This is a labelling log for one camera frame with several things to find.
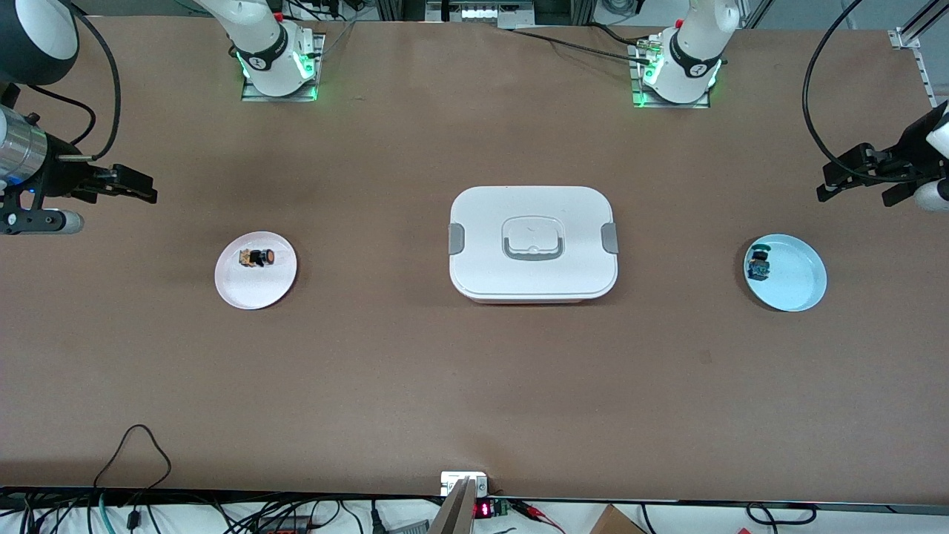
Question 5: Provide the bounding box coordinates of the white lidded lunch box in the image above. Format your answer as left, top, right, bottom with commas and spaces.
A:
448, 185, 619, 304

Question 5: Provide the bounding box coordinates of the brown cardboard box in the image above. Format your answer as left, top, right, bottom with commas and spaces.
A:
589, 504, 647, 534

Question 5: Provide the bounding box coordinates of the light blue round plate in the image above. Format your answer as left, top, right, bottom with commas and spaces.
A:
744, 234, 827, 312

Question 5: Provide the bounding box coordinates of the green black small component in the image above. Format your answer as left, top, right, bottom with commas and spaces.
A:
747, 243, 773, 282

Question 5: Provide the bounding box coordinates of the pink round plate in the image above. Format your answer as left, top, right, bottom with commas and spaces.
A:
214, 231, 299, 310

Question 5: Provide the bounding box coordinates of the small white device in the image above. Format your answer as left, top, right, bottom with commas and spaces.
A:
440, 472, 489, 496

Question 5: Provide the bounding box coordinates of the grey wooden bar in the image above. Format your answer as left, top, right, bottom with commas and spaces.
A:
429, 478, 477, 534

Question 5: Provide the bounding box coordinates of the red clip lead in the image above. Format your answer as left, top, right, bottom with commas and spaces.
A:
515, 501, 566, 534

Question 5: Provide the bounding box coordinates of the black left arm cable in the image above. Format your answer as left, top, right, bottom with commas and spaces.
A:
802, 0, 927, 183

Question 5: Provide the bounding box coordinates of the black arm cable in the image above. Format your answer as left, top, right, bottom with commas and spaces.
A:
802, 0, 927, 183
22, 4, 122, 160

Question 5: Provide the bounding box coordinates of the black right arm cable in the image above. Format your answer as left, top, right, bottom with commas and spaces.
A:
22, 4, 122, 160

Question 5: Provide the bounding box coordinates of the aluminium corner bracket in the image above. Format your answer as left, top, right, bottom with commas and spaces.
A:
888, 0, 949, 97

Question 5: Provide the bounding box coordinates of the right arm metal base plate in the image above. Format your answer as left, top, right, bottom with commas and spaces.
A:
241, 33, 325, 102

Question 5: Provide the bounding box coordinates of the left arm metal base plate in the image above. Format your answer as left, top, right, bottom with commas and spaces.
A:
630, 41, 711, 110

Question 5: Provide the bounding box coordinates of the thin black looped cable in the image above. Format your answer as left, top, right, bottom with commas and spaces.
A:
93, 424, 173, 494

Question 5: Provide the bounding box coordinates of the black cable across table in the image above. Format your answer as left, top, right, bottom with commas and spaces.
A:
500, 22, 653, 64

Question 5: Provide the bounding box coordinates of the black cable below table edge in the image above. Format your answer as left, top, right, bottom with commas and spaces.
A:
745, 503, 818, 527

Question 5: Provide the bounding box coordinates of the metal frame with lights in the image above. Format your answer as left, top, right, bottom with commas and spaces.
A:
425, 0, 536, 24

